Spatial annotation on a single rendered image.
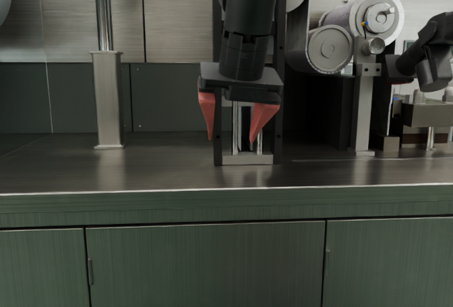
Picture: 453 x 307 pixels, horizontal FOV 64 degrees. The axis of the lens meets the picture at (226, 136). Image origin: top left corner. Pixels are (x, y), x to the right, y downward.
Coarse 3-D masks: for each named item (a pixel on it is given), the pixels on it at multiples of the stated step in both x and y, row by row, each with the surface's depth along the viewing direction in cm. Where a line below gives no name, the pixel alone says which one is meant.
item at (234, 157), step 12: (216, 0) 78; (276, 0) 81; (216, 12) 79; (276, 12) 81; (216, 24) 79; (276, 24) 81; (216, 36) 80; (276, 36) 82; (216, 48) 80; (276, 48) 82; (216, 60) 81; (276, 60) 82; (276, 72) 82; (216, 96) 82; (216, 108) 83; (216, 120) 83; (276, 120) 84; (216, 132) 84; (276, 132) 85; (216, 144) 85; (276, 144) 86; (216, 156) 85; (228, 156) 86; (240, 156) 86; (252, 156) 86; (264, 156) 86; (276, 156) 86
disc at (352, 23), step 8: (360, 0) 93; (392, 0) 94; (352, 8) 94; (400, 8) 95; (352, 16) 94; (400, 16) 95; (352, 24) 94; (400, 24) 95; (352, 32) 95; (384, 40) 96; (392, 40) 96
